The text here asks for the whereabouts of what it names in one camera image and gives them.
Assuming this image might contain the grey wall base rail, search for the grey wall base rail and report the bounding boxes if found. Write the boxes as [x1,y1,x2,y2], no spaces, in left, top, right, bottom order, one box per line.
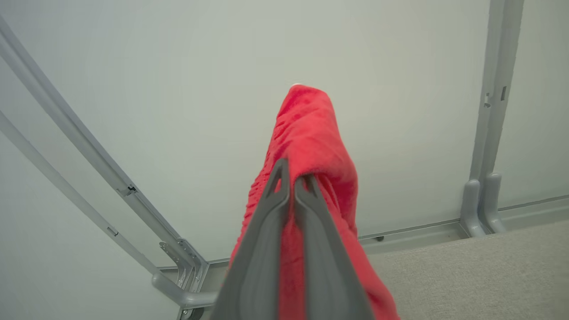
[497,195,569,232]
[156,218,465,270]

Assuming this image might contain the grey frame post with bracket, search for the grey frame post with bracket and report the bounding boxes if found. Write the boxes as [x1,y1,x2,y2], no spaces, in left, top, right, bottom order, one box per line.
[0,16,220,320]

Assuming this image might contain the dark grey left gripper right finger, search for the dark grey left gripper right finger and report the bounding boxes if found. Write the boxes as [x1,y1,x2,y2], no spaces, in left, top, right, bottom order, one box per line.
[294,174,375,320]

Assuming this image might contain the grey double frame post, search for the grey double frame post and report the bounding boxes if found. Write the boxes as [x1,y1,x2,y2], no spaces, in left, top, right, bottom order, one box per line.
[459,0,526,238]

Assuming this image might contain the red shorts with white stripe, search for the red shorts with white stripe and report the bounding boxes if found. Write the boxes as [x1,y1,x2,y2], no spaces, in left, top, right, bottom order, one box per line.
[229,84,401,320]

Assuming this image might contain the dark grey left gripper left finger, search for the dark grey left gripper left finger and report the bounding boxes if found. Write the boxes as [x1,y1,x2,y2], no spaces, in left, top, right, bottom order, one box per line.
[209,159,291,320]

